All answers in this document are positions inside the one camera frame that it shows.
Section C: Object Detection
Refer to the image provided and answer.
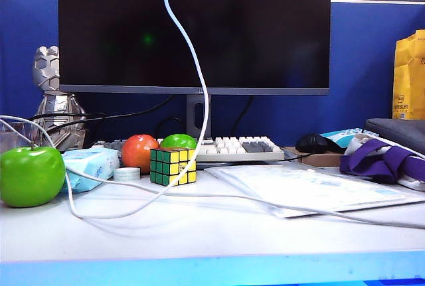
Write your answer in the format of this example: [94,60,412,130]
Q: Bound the black computer monitor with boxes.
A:
[58,0,332,139]

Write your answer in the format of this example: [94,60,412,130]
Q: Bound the light blue tape roll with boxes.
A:
[113,167,141,181]

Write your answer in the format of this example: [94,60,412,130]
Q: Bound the black mouse cable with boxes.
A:
[282,152,313,163]

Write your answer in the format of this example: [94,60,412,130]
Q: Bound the large green apple with stem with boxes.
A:
[0,140,66,208]

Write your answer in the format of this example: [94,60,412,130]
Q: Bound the silver faceted figurine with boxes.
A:
[32,45,88,151]

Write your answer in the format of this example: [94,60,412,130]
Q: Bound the faceted clear plastic cup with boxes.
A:
[0,120,41,154]

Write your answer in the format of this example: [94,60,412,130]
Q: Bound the light blue printed package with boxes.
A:
[319,127,381,151]

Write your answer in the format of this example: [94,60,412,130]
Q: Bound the white Type-C charging cable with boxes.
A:
[0,0,211,220]

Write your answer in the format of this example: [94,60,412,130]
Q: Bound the orange-red round fruit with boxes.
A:
[121,134,160,175]

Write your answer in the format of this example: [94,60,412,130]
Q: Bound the purple cloth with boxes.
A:
[339,139,425,184]

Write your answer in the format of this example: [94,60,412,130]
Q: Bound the black computer mouse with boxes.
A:
[295,132,345,154]

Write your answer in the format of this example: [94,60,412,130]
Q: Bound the Rubik's cube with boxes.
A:
[149,147,197,187]

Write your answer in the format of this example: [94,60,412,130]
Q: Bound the green apple without stem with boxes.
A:
[159,133,199,150]

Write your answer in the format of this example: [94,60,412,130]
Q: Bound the light blue wet wipes pack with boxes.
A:
[61,148,121,194]

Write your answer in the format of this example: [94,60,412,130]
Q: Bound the white and grey keyboard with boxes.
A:
[92,135,286,163]

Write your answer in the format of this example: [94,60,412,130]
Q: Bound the white cloth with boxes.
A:
[344,134,425,192]

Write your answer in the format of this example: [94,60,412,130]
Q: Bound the dark grey laptop bag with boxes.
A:
[363,117,425,156]

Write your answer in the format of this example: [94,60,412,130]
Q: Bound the brown cardboard box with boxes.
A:
[283,146,345,168]

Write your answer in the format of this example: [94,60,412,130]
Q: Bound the black power cable with plug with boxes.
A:
[42,95,176,137]

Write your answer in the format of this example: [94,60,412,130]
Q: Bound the yellow paper bag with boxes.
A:
[392,29,425,120]

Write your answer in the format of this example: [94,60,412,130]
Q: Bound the document in clear sleeve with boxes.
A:
[204,163,425,219]

